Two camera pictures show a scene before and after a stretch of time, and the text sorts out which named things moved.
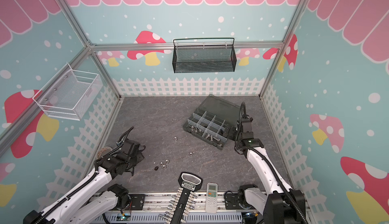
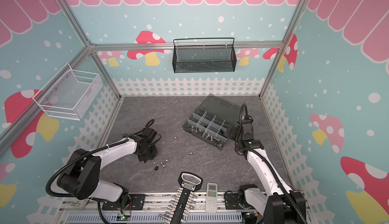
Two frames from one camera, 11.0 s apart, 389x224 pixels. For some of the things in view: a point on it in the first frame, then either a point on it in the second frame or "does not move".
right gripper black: (238, 129) does not move
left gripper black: (140, 157) -> (154, 154)
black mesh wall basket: (187, 59) does not move
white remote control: (211, 198) does not move
